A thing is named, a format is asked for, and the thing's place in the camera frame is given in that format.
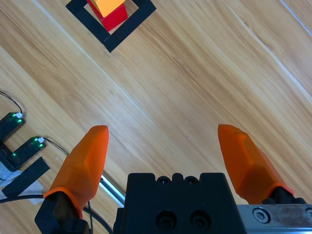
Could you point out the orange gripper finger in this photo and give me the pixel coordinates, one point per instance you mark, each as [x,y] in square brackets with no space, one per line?
[246,165]
[83,165]

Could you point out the red cube block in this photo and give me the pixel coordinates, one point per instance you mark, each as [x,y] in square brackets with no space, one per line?
[114,18]

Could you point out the yellow cube block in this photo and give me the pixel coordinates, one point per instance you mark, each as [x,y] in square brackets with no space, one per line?
[109,6]

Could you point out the white tape patch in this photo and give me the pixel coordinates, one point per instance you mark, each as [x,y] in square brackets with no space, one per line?
[35,189]

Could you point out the black tape strip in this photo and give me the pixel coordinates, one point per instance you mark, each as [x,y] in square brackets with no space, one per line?
[26,176]

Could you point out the black module with green LEDs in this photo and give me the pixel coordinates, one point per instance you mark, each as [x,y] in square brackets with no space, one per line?
[26,150]
[9,124]

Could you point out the black hub box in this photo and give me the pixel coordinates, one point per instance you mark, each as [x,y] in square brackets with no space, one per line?
[5,156]

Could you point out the black tape square outline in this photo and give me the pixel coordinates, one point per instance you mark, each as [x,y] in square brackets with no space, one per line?
[131,26]

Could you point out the silver aluminium rail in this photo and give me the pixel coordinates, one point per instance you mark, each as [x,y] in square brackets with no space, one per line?
[112,191]

